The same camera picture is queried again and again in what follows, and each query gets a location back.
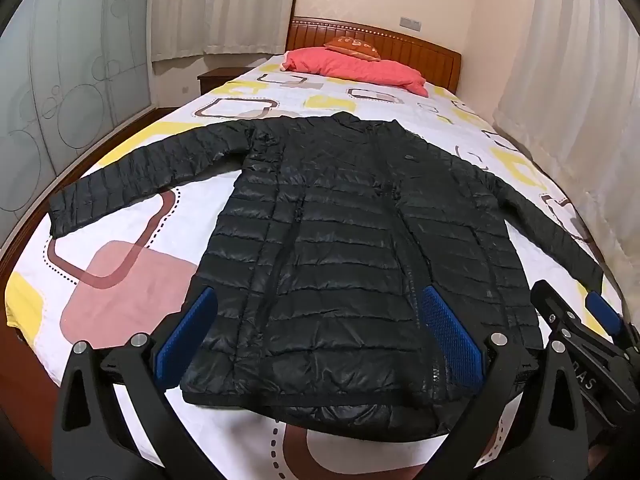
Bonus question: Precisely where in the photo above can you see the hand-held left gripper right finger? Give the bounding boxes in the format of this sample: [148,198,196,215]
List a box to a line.
[420,285,608,480]

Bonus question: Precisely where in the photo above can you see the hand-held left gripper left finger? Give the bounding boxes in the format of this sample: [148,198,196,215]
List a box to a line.
[51,286,221,480]

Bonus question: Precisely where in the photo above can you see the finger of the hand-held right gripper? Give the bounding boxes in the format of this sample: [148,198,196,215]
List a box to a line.
[530,280,601,356]
[585,290,640,356]

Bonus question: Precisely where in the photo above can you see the black quilted puffer jacket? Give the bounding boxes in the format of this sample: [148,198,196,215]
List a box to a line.
[49,111,605,436]

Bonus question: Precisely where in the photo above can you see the white patterned bed sheet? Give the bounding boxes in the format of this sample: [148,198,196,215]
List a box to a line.
[5,51,626,480]

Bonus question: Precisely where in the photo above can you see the cream window curtain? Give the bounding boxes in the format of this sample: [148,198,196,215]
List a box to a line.
[492,0,640,281]
[149,0,301,63]

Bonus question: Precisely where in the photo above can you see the wooden nightstand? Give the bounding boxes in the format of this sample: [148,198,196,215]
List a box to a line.
[196,66,257,96]

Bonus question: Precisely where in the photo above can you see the frosted glass wardrobe doors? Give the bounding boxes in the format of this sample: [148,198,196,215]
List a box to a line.
[0,0,153,241]

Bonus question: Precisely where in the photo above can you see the pink pillow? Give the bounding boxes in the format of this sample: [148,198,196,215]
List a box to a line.
[281,46,430,98]

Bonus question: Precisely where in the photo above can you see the wooden headboard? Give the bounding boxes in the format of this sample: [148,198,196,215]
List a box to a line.
[286,17,462,96]

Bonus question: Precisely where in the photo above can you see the orange cushion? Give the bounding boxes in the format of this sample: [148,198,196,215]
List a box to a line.
[324,36,382,62]

